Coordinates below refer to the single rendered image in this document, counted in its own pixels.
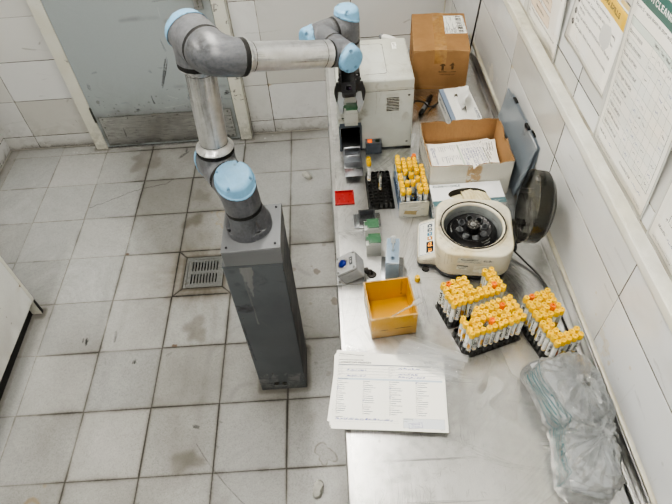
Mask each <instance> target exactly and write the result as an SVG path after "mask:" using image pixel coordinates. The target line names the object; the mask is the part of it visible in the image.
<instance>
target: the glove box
mask: <svg viewBox="0 0 672 504"><path fill-rule="evenodd" d="M428 199H429V208H430V213H431V218H432V219H434V218H435V212H436V208H437V206H438V205H439V203H441V202H442V201H444V200H447V199H474V200H494V201H498V202H500V203H502V204H504V205H505V206H506V204H507V201H506V198H505V195H504V192H503V189H502V186H501V183H500V180H499V181H484V182H469V183H454V184H440V185H429V193H428Z"/></svg>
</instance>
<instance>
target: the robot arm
mask: <svg viewBox="0 0 672 504"><path fill-rule="evenodd" d="M333 14H334V15H333V16H331V17H329V18H326V19H323V20H321V21H318V22H315V23H313V24H309V25H308V26H305V27H303V28H301V29H300V31H299V40H281V41H248V40H247V39H246V38H245V37H233V36H229V35H227V34H225V33H223V32H221V31H220V30H219V29H218V28H217V27H216V26H215V25H214V24H212V23H211V22H210V21H209V20H208V19H207V17H206V16H205V15H204V14H202V13H200V12H199V11H197V10H195V9H191V8H184V9H180V10H178V11H176V12H174V13H173V14H172V15H171V16H170V18H169V19H168V20H167V22H166V25H165V37H166V39H167V42H168V43H169V45H170V46H171V47H172V48H173V51H174V55H175V60H176V64H177V68H178V70H179V71H180V72H182V73H184V74H185V78H186V83H187V88H188V92H189V97H190V102H191V106H192V111H193V115H194V120H195V125H196V129H197V134H198V139H199V142H198V143H197V144H196V150H195V152H194V162H195V165H196V167H197V169H198V171H199V172H200V174H201V175H202V176H203V177H204V178H205V179H206V181H207V182H208V183H209V184H210V186H211V187H212V188H213V190H214V191H215V192H216V194H217V195H218V196H219V198H220V200H221V202H222V204H223V207H224V209H225V212H226V220H225V228H226V231H227V233H228V235H229V237H230V238H231V239H232V240H234V241H236V242H239V243H253V242H256V241H258V240H260V239H262V238H264V237H265V236H266V235H267V234H268V233H269V232H270V230H271V228H272V224H273V221H272V217H271V214H270V212H269V210H268V209H267V208H266V207H265V206H264V205H263V204H262V202H261V198H260V195H259V191H258V188H257V185H256V179H255V175H254V173H253V172H252V170H251V168H250V167H249V166H248V165H247V164H245V163H244V162H241V161H240V162H239V161H238V160H237V158H236V155H235V149H234V143H233V141H232V140H231V139H230V138H229V137H227V131H226V125H225V119H224V113H223V108H222V102H221V96H220V90H219V84H218V78H217V77H247V76H249V75H250V73H251V72H264V71H282V70H299V69H317V68H336V67H338V82H336V85H335V87H334V95H335V99H336V102H337V106H338V109H339V111H340V112H341V114H343V112H344V108H343V107H344V100H345V99H346V98H350V97H354V98H355V99H356V104H357V107H358V110H357V111H358V113H360V111H361V109H362V107H363V103H364V98H365V92H366V91H365V85H364V84H363V81H360V80H361V77H360V69H359V66H360V65H361V63H362V59H363V55H362V52H361V50H360V24H359V22H360V18H359V9H358V7H357V5H355V4H353V3H350V2H343V3H339V4H337V6H335V8H334V12H333Z"/></svg>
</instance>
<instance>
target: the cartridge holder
mask: <svg viewBox="0 0 672 504"><path fill-rule="evenodd" d="M353 218H354V228H364V221H366V219H375V218H378V220H379V226H381V219H380V213H375V209H366V210H358V214H353Z"/></svg>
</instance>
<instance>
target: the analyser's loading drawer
mask: <svg viewBox="0 0 672 504"><path fill-rule="evenodd" d="M342 146H343V158H344V171H345V177H353V176H363V166H362V159H361V150H360V141H359V136H354V137H342Z"/></svg>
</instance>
